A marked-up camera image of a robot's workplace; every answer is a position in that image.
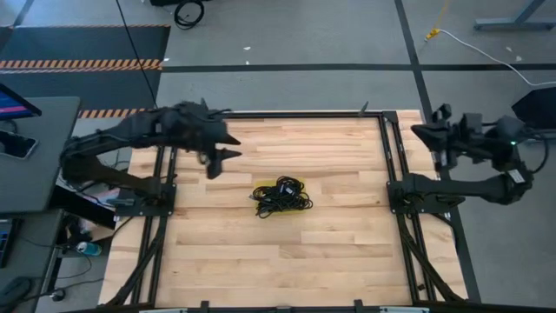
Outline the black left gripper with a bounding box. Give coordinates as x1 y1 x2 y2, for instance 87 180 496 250
172 100 242 181

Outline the grey side desk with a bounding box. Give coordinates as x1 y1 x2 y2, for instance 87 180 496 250
0 96 83 214

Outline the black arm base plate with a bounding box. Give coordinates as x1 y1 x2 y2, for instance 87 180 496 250
386 177 467 215
113 182 177 217

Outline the coiled black floor cable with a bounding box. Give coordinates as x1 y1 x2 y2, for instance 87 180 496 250
172 0 206 30

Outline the blue water bottle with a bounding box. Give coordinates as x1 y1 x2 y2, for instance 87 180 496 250
76 241 103 257

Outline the grey metal stand foot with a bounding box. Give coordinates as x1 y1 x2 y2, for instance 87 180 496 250
473 0 556 31

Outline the yellow floor cable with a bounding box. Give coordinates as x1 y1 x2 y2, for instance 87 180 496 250
424 0 452 41

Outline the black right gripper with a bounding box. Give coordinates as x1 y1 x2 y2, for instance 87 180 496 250
410 103 486 171

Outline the monitor with blue screen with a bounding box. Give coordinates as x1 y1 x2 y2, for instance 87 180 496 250
0 82 43 122

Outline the dark keyboard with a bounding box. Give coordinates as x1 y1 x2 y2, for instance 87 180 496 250
0 216 21 269

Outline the white floor cable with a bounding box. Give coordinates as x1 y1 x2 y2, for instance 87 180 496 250
435 28 556 87

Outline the black panel on stand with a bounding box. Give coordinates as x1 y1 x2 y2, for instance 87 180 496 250
511 85 556 147

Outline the yellow plastic bin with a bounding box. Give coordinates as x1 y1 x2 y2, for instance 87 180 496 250
253 177 308 216

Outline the black smartphone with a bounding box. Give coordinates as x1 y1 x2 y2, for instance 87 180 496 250
0 129 39 161

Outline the black hazard-striped floor mat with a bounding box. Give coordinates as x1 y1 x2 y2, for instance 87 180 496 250
0 23 172 119

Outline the black aluminium table frame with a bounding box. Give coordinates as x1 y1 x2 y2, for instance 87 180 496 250
99 97 473 313

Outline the dark grey computer mouse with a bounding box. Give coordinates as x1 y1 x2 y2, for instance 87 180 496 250
0 276 34 308

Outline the grey low desk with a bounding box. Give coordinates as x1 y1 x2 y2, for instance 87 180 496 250
0 208 66 313

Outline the black hanging cable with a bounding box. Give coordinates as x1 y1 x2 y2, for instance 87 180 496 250
115 0 160 112

